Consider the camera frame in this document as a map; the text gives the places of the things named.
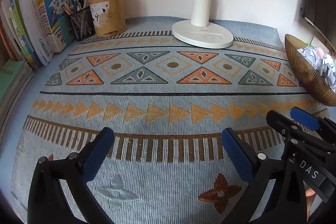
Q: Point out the patterned blue woven mat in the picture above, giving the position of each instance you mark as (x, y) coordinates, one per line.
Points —
(167, 103)

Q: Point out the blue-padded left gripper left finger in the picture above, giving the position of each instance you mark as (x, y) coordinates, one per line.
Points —
(47, 202)

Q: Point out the black mesh pencil cup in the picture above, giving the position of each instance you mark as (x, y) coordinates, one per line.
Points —
(82, 24)

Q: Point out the gold ribbed glass bowl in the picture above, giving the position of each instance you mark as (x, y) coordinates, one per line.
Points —
(315, 85)

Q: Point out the blue study book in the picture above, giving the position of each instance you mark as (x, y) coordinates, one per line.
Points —
(56, 22)

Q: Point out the person's right hand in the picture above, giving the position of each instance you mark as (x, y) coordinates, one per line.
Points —
(310, 196)

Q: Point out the stack of green books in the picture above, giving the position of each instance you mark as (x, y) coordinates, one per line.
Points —
(15, 75)

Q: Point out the white plush ball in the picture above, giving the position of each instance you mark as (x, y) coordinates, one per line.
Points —
(328, 59)

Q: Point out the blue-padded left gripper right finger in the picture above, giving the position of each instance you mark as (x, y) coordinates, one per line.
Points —
(287, 201)

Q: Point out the white desk lamp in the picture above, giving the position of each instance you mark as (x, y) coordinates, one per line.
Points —
(199, 31)

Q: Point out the bamboo pen holder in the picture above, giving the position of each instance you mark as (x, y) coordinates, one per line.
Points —
(108, 17)

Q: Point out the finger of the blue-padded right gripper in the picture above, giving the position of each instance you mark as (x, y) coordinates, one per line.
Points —
(324, 127)
(291, 129)

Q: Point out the papers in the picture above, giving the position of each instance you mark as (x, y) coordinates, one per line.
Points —
(326, 71)

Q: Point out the row of upright books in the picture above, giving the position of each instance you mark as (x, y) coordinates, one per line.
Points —
(14, 18)

